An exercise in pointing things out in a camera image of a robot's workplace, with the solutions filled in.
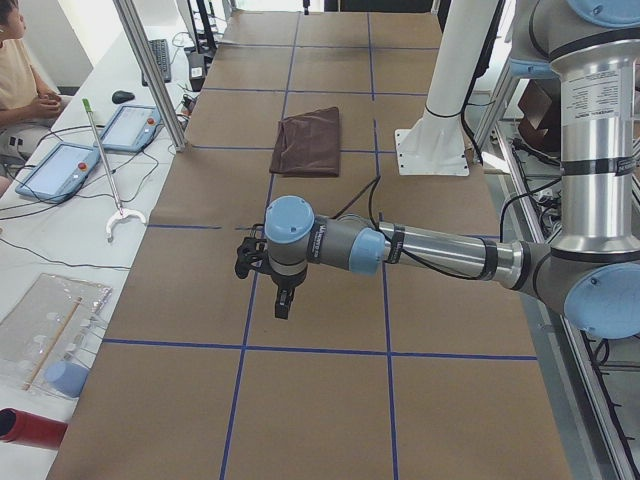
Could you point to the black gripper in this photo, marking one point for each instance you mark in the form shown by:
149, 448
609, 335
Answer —
286, 280

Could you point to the dark brown t-shirt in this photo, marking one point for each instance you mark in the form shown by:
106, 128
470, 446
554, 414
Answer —
308, 145

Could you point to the reacher grabber tool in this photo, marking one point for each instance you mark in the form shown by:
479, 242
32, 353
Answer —
122, 213

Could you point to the white mounting plate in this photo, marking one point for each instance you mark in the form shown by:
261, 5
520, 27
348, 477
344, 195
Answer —
425, 152

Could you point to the teach pendant far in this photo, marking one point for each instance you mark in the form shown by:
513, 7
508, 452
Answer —
130, 129

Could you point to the teach pendant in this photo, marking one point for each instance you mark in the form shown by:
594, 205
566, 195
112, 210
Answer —
60, 174
130, 129

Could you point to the light blue cup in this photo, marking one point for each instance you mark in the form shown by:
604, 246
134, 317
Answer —
66, 377

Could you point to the clear plastic bag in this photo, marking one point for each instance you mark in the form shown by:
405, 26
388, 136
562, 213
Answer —
31, 324

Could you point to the teach pendant near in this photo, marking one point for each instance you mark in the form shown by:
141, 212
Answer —
60, 174

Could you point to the black computer mouse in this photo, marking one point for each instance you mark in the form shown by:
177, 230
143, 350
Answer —
120, 97

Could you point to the black keyboard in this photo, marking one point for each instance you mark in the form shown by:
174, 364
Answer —
161, 54

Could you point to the red cylinder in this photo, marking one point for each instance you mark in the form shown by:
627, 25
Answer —
25, 428

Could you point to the seated person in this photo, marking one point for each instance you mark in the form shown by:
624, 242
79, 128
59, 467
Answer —
29, 106

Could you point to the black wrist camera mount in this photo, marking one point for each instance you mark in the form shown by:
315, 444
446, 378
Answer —
252, 255

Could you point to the aluminium frame post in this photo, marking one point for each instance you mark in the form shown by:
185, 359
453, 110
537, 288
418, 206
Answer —
138, 41

